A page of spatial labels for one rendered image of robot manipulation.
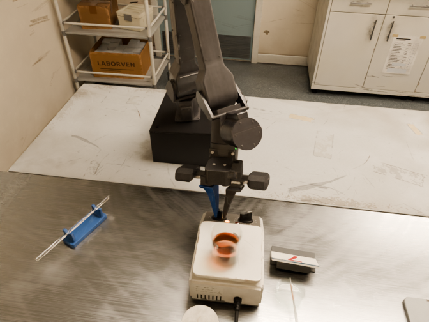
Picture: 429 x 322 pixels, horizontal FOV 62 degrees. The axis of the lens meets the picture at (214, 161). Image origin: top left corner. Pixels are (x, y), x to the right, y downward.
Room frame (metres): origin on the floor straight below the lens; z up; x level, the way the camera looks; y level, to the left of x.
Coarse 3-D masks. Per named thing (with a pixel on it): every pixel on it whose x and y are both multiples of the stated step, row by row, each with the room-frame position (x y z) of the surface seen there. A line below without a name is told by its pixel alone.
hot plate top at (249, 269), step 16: (208, 224) 0.44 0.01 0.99; (240, 224) 0.44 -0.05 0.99; (208, 240) 0.41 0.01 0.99; (256, 240) 0.41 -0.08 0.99; (208, 256) 0.37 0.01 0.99; (240, 256) 0.37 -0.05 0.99; (256, 256) 0.37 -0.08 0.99; (208, 272) 0.34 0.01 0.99; (224, 272) 0.34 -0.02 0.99; (240, 272) 0.34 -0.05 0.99; (256, 272) 0.34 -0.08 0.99
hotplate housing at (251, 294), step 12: (204, 216) 0.50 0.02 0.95; (192, 264) 0.37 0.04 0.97; (192, 276) 0.34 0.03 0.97; (192, 288) 0.33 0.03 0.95; (204, 288) 0.33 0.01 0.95; (216, 288) 0.33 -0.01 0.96; (228, 288) 0.33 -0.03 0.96; (240, 288) 0.32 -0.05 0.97; (252, 288) 0.32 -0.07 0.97; (204, 300) 0.33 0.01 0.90; (216, 300) 0.33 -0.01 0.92; (228, 300) 0.33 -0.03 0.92; (240, 300) 0.32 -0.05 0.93; (252, 300) 0.32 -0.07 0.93
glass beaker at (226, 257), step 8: (216, 224) 0.39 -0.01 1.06; (224, 224) 0.39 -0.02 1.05; (232, 224) 0.39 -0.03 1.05; (216, 232) 0.39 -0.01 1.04; (232, 232) 0.39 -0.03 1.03; (240, 232) 0.37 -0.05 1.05; (240, 240) 0.36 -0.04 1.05; (216, 248) 0.35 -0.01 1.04; (224, 248) 0.34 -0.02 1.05; (232, 248) 0.35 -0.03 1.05; (216, 256) 0.35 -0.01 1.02; (224, 256) 0.34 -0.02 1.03; (232, 256) 0.35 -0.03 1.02; (216, 264) 0.35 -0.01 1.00; (224, 264) 0.34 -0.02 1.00; (232, 264) 0.35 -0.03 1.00
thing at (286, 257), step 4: (276, 252) 0.44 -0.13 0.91; (276, 256) 0.42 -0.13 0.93; (280, 256) 0.42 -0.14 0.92; (284, 256) 0.42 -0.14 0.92; (288, 256) 0.42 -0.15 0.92; (292, 256) 0.43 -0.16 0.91; (296, 256) 0.43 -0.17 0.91; (292, 260) 0.40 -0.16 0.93; (296, 260) 0.41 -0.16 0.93; (300, 260) 0.41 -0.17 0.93; (304, 260) 0.41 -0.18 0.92; (308, 260) 0.41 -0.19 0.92; (312, 260) 0.42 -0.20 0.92; (316, 264) 0.39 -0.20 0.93
